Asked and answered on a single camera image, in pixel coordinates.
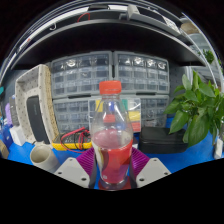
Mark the clear bottle with red cap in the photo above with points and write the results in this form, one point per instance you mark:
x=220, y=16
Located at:
x=111, y=160

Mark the black workbench shelf unit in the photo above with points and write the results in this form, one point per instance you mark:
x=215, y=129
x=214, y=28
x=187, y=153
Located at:
x=100, y=36

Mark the white metal shelf unit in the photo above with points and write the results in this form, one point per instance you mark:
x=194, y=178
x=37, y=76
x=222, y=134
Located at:
x=210, y=50

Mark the grey and white cup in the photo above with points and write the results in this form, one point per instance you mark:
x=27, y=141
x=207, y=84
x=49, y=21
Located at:
x=43, y=158

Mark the black flat case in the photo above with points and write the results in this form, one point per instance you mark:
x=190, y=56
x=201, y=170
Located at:
x=161, y=140

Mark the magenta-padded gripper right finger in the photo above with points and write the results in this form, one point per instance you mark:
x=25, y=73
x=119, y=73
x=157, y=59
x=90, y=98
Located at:
x=153, y=171

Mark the teal plastic holder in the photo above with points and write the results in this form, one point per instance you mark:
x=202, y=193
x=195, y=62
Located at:
x=1, y=91

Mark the yellow multimeter with red leads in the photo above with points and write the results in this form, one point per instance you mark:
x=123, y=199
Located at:
x=66, y=145

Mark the white pegboard tray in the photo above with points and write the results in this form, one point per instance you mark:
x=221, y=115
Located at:
x=33, y=83

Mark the white carton box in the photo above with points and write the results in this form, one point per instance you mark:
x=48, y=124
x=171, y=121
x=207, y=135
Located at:
x=17, y=136

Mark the black flat product box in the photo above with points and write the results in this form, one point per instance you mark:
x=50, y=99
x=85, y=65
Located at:
x=14, y=111

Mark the clear compartment box coloured parts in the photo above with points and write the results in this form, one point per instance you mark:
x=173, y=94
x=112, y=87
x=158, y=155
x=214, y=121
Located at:
x=135, y=115

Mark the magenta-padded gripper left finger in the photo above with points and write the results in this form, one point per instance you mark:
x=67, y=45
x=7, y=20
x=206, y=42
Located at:
x=71, y=171

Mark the black rectangular speaker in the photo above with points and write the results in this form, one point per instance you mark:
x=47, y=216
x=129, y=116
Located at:
x=37, y=120

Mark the white small block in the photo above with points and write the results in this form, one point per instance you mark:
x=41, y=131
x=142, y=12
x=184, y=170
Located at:
x=219, y=149

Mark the grey parts drawer cabinet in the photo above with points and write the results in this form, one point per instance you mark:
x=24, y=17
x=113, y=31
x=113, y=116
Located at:
x=71, y=115
x=141, y=71
x=155, y=111
x=80, y=75

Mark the green potted plant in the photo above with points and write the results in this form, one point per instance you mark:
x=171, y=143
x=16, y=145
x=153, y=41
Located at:
x=196, y=110

